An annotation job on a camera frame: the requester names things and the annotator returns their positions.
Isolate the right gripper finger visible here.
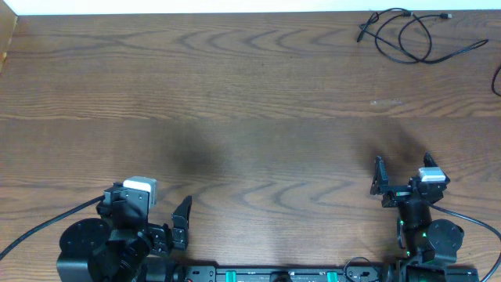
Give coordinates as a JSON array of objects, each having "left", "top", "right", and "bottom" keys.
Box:
[
  {"left": 424, "top": 152, "right": 450, "bottom": 183},
  {"left": 370, "top": 156, "right": 388, "bottom": 194}
]

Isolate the black usb cable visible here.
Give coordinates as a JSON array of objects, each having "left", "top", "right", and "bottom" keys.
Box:
[
  {"left": 355, "top": 7, "right": 490, "bottom": 65},
  {"left": 491, "top": 63, "right": 501, "bottom": 97}
]

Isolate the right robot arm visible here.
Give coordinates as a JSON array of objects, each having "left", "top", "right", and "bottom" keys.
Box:
[{"left": 370, "top": 153, "right": 464, "bottom": 266}]

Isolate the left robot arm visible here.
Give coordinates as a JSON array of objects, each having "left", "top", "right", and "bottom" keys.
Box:
[{"left": 56, "top": 176, "right": 193, "bottom": 281}]

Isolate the right camera black cable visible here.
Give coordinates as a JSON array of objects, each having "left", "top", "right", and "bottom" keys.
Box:
[{"left": 428, "top": 203, "right": 501, "bottom": 282}]

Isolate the camera black cable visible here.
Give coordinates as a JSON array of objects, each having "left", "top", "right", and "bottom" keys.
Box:
[
  {"left": 428, "top": 203, "right": 501, "bottom": 282},
  {"left": 0, "top": 194, "right": 105, "bottom": 262}
]

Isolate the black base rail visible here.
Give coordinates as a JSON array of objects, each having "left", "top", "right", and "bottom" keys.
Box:
[{"left": 172, "top": 257, "right": 481, "bottom": 282}]

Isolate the left camera black cable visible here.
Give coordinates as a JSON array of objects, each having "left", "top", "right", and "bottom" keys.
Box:
[{"left": 0, "top": 194, "right": 105, "bottom": 262}]

